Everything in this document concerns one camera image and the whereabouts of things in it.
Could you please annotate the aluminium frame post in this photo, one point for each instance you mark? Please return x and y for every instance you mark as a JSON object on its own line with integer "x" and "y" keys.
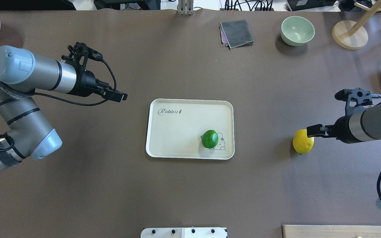
{"x": 185, "y": 7}

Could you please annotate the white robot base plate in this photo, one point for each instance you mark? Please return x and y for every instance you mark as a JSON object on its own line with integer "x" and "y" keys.
{"x": 184, "y": 232}

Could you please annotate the yellow lemon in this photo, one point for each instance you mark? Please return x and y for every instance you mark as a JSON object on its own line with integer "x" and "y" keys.
{"x": 302, "y": 143}

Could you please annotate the wooden cutting board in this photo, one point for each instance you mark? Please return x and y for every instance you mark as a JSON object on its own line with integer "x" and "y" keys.
{"x": 331, "y": 231}

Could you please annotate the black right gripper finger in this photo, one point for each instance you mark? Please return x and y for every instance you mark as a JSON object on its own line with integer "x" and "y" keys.
{"x": 320, "y": 130}

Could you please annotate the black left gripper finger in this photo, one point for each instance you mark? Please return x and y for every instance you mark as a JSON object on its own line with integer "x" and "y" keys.
{"x": 109, "y": 93}

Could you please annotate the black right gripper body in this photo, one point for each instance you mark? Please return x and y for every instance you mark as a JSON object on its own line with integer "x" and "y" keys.
{"x": 342, "y": 129}

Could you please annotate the green lime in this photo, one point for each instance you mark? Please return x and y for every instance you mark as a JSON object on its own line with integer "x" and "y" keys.
{"x": 209, "y": 139}

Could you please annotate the wooden mug stand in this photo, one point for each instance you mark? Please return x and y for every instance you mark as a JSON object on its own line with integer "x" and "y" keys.
{"x": 352, "y": 35}

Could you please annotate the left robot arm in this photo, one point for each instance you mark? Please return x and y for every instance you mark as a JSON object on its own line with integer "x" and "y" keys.
{"x": 21, "y": 74}

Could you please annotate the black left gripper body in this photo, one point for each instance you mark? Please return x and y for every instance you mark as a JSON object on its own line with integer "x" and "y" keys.
{"x": 86, "y": 84}

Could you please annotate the grey folded cloth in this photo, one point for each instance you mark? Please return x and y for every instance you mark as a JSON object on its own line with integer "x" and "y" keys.
{"x": 235, "y": 34}

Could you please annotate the mint green bowl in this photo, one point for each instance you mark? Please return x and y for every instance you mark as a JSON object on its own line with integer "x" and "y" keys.
{"x": 297, "y": 31}

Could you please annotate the cream rabbit tray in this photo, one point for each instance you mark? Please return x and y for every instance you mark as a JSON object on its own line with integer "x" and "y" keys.
{"x": 175, "y": 128}

